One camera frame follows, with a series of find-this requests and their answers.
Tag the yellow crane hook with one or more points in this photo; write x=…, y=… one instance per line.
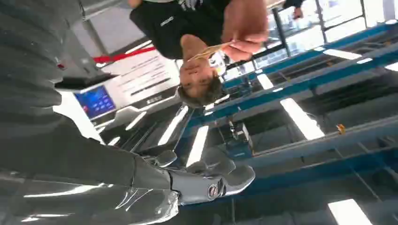
x=341, y=128

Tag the crane hoist unit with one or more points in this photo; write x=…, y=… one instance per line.
x=238, y=139

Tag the red barrier tape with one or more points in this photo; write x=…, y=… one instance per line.
x=124, y=56

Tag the person's hand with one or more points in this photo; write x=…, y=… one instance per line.
x=245, y=28

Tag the long ceiling light panel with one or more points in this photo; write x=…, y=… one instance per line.
x=197, y=146
x=265, y=81
x=342, y=54
x=349, y=212
x=172, y=125
x=301, y=119

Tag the person in background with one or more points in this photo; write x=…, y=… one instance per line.
x=295, y=7

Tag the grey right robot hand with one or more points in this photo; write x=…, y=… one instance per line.
x=77, y=174

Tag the white kiosk housing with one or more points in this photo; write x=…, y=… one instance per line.
x=130, y=108

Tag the ribbed grey right arm sleeve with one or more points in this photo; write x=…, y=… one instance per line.
x=28, y=62

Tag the white sign board with text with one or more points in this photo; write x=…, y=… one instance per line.
x=143, y=77

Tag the blue overhead crane beam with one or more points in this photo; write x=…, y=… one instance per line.
x=298, y=84
x=342, y=40
x=311, y=161

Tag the blue display screen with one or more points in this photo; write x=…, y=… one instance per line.
x=94, y=102

